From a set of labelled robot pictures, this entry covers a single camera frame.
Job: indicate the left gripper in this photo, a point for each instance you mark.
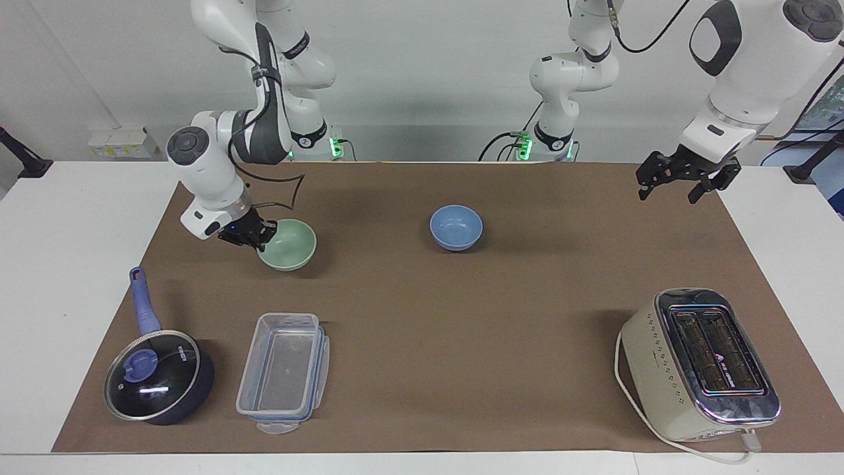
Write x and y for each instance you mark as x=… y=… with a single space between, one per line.
x=695 y=166

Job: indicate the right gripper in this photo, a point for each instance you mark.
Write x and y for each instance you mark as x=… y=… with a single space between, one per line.
x=241 y=231

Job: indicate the green bowl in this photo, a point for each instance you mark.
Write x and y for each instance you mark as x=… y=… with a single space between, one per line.
x=293 y=245

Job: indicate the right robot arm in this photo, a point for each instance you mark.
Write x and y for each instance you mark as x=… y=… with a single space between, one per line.
x=210 y=173

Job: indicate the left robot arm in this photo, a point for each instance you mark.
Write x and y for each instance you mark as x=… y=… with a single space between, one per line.
x=745 y=79

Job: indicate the blue bowl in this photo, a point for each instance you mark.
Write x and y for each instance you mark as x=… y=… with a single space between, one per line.
x=456 y=227

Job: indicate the black stand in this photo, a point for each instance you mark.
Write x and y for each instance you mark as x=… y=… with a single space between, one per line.
x=25 y=161
x=812 y=165

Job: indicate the clear plastic container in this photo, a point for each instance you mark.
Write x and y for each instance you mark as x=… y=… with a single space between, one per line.
x=283 y=373

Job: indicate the dark blue saucepan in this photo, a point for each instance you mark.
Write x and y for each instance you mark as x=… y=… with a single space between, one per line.
x=198 y=389

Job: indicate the glass lid with blue knob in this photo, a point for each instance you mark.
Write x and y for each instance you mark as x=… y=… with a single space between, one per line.
x=153 y=375

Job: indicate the cream toaster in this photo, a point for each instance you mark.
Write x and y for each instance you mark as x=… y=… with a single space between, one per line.
x=686 y=389

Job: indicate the white wall socket box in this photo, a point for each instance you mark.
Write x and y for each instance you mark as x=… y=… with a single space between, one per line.
x=122 y=142

